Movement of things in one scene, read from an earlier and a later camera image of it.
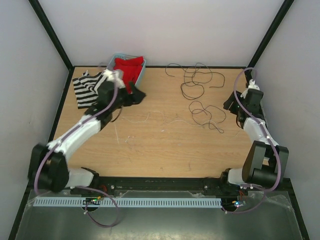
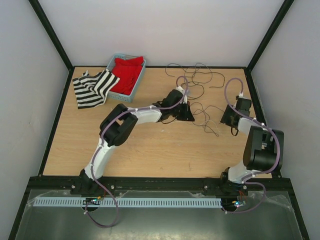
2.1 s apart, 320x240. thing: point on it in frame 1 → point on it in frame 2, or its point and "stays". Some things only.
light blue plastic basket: (110, 66) stays
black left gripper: (135, 98) → (187, 115)
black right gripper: (232, 98) → (224, 118)
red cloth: (131, 67) stays
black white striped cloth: (86, 94) stays
